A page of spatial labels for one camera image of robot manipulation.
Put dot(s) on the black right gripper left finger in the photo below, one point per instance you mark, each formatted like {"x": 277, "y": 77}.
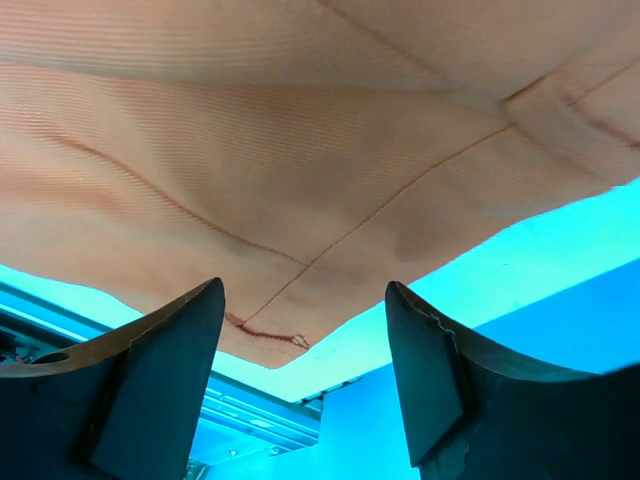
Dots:
{"x": 124, "y": 405}

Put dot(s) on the orange trousers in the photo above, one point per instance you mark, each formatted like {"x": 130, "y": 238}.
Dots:
{"x": 306, "y": 152}

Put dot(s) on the aluminium frame rail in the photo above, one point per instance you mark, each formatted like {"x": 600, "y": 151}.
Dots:
{"x": 236, "y": 419}

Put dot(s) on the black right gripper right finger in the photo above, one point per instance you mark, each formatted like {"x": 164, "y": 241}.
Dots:
{"x": 475, "y": 409}

